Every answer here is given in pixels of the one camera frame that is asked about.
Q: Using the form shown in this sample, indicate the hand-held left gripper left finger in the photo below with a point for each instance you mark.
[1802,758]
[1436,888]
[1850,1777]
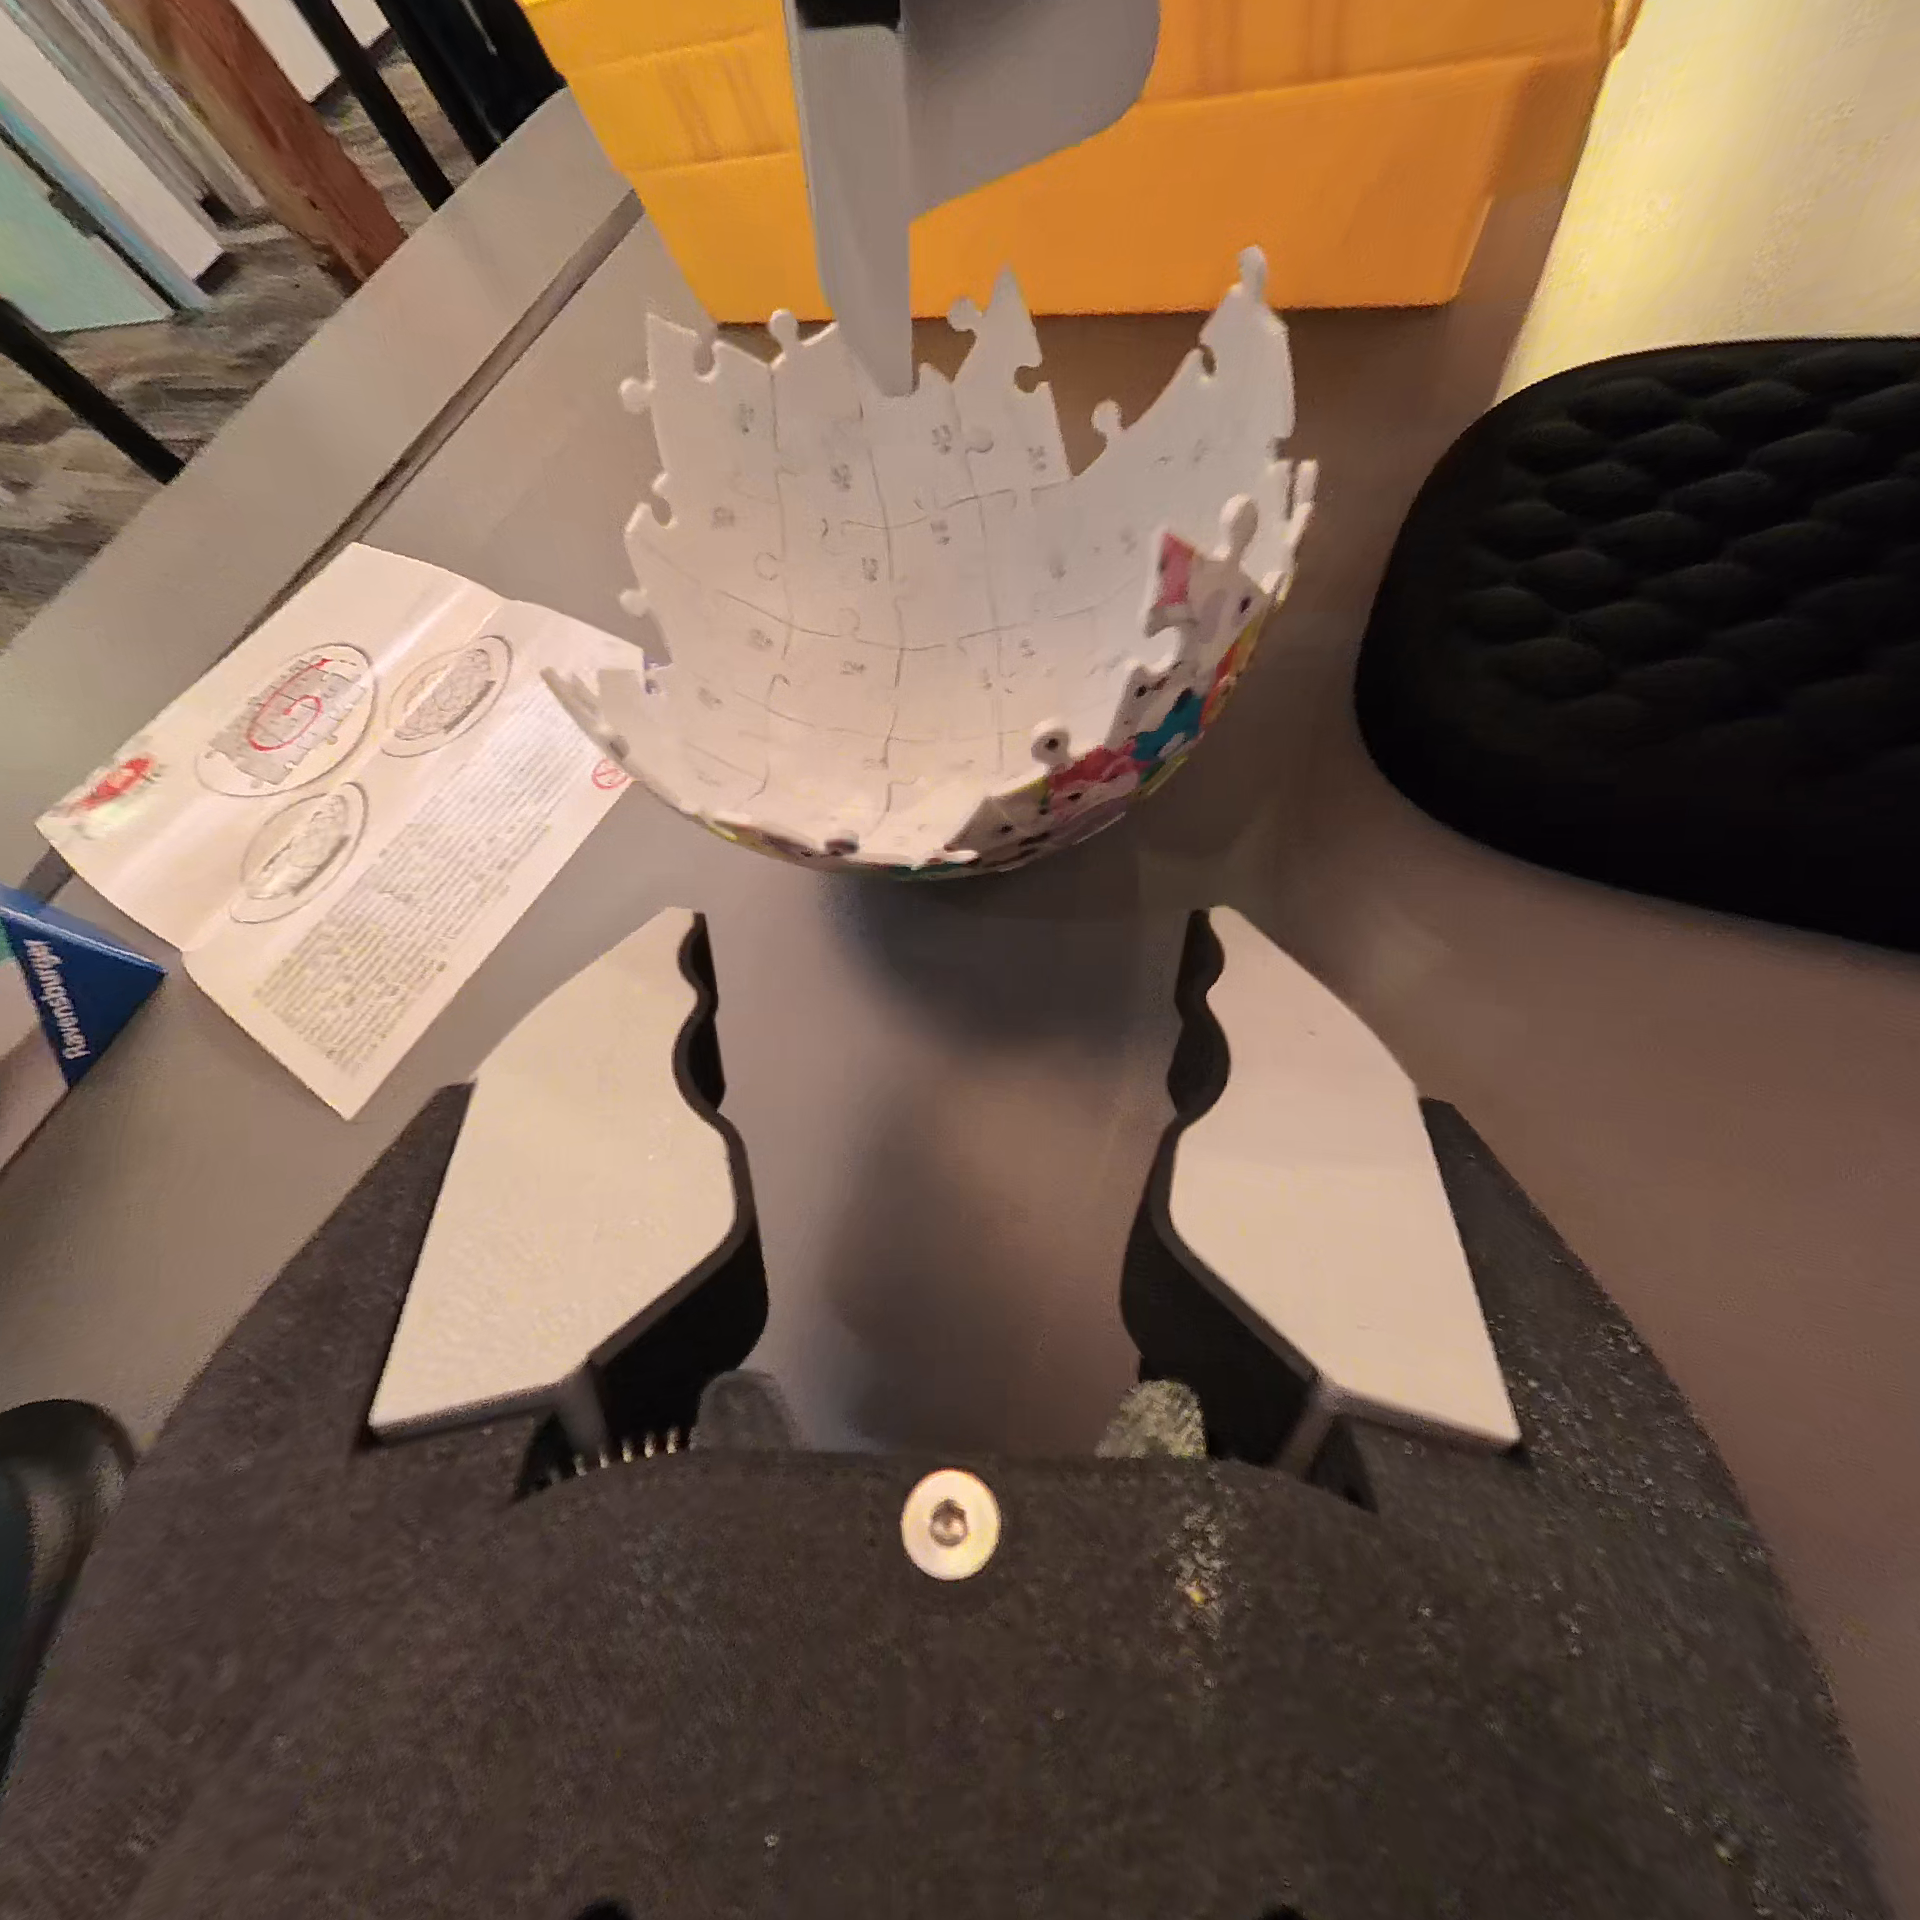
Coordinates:
[570,1230]

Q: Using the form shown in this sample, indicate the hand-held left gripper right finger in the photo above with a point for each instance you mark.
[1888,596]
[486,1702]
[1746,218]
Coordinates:
[1320,1230]

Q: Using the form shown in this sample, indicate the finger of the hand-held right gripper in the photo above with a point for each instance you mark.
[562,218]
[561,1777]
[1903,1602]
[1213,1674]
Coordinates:
[863,180]

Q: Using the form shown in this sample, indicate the partly built puzzle ball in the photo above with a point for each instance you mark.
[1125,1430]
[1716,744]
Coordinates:
[840,600]

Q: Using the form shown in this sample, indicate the colourful puzzle box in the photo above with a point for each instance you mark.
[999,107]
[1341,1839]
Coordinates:
[75,991]

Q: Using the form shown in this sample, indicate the black round ball stand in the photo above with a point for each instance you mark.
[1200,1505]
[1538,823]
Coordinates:
[60,1500]

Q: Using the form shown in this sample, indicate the yellow plastic bin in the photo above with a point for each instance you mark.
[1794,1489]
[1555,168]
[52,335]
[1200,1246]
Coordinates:
[1275,180]

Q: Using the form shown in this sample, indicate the white instruction leaflet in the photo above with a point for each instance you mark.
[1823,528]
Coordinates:
[434,841]

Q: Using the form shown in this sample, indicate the wooden beam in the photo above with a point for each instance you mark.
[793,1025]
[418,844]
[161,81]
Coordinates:
[254,134]

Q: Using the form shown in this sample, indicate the black mesh armrest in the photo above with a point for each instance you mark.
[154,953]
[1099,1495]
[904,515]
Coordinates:
[1650,630]

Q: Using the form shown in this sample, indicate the black metal table frame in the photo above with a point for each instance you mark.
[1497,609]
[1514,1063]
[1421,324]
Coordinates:
[374,105]

